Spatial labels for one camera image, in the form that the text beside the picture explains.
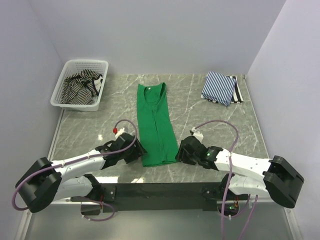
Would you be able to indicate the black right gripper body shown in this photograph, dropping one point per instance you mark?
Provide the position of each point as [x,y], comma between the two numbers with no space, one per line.
[190,159]

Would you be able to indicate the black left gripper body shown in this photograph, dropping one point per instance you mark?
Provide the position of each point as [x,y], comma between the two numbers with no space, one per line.
[128,156]

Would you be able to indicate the green tank top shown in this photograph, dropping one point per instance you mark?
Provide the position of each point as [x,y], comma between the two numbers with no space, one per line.
[155,129]

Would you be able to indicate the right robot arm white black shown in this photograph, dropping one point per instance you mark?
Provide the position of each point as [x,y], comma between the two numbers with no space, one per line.
[272,178]

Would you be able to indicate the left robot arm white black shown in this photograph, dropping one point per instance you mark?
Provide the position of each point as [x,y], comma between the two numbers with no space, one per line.
[48,181]

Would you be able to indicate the blue striped folded tank top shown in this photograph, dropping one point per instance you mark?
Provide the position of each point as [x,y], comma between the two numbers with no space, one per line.
[218,88]

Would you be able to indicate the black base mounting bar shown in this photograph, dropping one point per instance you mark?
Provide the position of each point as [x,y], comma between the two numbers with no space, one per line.
[163,196]

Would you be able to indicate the striped clothes in basket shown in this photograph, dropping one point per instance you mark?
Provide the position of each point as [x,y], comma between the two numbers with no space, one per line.
[81,88]

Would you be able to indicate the white plastic laundry basket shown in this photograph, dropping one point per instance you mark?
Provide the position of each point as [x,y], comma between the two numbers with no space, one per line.
[74,66]

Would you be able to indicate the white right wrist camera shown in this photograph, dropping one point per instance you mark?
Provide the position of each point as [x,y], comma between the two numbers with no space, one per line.
[197,134]

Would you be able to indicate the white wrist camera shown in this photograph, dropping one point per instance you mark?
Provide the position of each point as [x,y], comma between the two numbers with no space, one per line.
[197,134]
[119,131]

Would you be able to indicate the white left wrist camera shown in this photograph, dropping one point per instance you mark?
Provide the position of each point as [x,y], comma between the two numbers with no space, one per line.
[119,131]

